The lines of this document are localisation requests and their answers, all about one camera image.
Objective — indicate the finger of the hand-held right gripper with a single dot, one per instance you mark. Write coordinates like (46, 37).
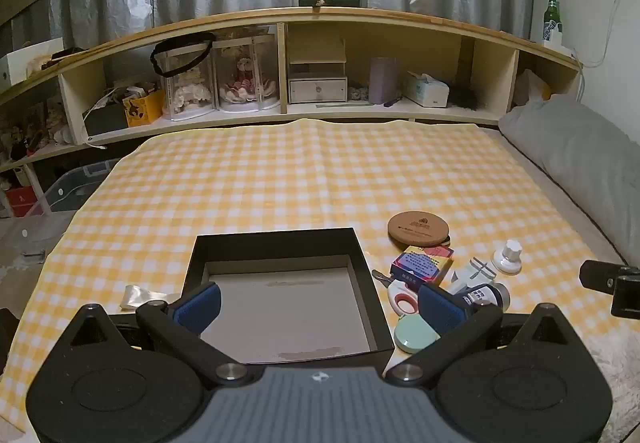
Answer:
(600, 275)

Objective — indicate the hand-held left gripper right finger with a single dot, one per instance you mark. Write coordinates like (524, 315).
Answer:
(442, 312)

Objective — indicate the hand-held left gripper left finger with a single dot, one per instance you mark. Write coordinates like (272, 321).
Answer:
(199, 308)

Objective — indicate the grey plastic clip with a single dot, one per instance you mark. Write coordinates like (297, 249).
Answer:
(475, 273)

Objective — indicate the colourful playing card box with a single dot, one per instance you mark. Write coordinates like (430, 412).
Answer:
(420, 265)

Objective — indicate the black cardboard box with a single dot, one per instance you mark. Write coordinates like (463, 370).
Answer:
(280, 293)

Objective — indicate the round cork coaster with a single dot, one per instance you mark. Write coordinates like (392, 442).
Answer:
(419, 227)

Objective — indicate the mint green round compact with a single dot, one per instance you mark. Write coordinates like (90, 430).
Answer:
(415, 334)

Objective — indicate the red white small scissors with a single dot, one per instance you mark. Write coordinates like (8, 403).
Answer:
(402, 300)

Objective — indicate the dark labelled bottle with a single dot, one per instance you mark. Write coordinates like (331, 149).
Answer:
(487, 295)

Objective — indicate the shiny satin ribbon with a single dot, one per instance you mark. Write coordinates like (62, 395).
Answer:
(145, 297)

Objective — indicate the white fluffy rug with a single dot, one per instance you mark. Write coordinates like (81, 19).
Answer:
(620, 373)

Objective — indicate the grey pillow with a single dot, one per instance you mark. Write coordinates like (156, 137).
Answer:
(575, 148)

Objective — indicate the yellow white checkered cloth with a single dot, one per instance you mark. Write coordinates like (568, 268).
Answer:
(300, 173)

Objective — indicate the clear plastic storage bin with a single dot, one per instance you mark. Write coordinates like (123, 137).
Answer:
(70, 185)

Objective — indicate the white plastic bag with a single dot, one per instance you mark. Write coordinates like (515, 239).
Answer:
(532, 85)

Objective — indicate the yellow printed box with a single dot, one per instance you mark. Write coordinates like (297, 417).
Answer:
(142, 110)

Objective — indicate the red box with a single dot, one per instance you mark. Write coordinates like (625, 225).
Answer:
(19, 202)

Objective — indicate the black shelf box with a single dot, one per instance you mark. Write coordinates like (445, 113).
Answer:
(105, 120)

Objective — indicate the black feathery item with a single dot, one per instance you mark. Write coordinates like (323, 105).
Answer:
(467, 95)

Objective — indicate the white tissue box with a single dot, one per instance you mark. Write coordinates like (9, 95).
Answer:
(425, 90)

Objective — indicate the white box under bottle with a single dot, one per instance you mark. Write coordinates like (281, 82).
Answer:
(557, 45)

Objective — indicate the purple cup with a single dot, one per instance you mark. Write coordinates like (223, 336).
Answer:
(382, 80)

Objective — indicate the pile of small figurines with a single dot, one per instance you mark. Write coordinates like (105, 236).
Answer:
(30, 128)

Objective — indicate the green glass bottle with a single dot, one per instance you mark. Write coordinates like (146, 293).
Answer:
(552, 20)

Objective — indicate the white storage box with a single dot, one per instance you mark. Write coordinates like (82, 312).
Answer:
(30, 60)

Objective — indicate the dark green case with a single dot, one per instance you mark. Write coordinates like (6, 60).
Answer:
(330, 0)

